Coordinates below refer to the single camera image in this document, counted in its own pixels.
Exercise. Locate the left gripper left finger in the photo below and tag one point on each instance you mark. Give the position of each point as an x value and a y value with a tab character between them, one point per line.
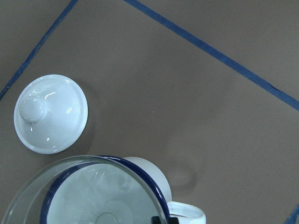
156	220

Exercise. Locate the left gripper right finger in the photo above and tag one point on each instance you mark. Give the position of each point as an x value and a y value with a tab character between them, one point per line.
172	220

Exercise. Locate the clear glass funnel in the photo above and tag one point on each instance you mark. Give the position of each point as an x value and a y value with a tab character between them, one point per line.
27	204

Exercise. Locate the white mug lid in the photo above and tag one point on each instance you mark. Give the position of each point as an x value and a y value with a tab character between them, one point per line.
50	114

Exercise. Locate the white enamel mug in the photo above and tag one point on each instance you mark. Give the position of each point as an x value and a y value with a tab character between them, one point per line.
112	190

